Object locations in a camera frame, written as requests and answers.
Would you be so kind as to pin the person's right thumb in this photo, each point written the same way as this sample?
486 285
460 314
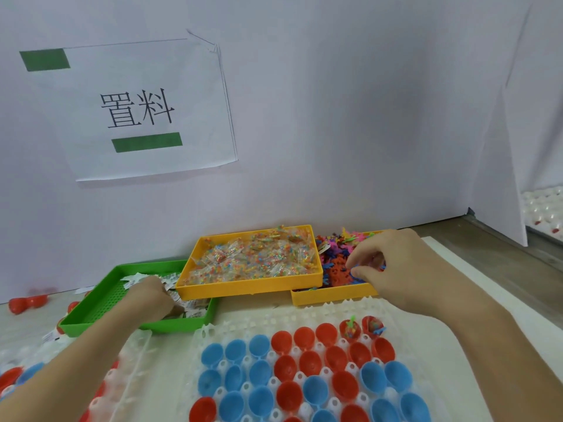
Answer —
367 275

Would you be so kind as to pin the green tape strip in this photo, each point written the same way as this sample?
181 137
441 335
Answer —
147 142
44 60

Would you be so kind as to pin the red plastic egg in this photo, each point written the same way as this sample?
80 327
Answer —
27 303

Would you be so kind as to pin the yellow tray with packets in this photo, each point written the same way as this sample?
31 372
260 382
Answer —
246 289

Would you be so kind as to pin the blue egg shell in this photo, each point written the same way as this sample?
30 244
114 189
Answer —
30 372

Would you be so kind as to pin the white paper partition panel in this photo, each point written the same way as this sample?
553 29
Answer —
501 171

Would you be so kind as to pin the person's right forearm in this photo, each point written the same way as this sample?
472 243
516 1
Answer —
497 355

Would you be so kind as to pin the person's left forearm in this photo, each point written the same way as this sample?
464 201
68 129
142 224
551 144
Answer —
66 373

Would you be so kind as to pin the group of blue egg halves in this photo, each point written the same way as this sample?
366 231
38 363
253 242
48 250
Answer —
259 373

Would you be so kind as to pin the pile of colourful plastic toys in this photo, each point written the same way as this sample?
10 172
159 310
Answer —
336 263

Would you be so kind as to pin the person's right hand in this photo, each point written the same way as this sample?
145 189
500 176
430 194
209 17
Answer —
409 268

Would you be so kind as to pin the pile of white paper slips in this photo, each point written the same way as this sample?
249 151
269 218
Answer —
189 303

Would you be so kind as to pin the person's left hand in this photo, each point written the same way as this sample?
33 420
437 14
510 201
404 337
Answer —
147 301

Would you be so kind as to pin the green plastic tray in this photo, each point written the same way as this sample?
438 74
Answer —
101 294

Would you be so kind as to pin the red egg shell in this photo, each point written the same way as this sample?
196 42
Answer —
72 306
100 391
9 377

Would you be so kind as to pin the person's left fingers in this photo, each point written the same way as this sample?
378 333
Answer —
166 301

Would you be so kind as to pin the colourful toy filling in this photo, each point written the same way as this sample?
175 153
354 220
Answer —
374 325
350 326

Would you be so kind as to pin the large white egg tray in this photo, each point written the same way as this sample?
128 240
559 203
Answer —
246 325

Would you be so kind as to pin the pile of clear bead packets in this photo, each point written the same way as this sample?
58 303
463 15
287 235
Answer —
250 259

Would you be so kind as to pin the yellow tray with toys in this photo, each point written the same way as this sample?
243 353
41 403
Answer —
334 296

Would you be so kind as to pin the distant white egg tray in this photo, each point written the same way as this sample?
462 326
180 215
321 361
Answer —
545 206

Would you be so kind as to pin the white paper sign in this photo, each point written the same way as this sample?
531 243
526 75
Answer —
176 83

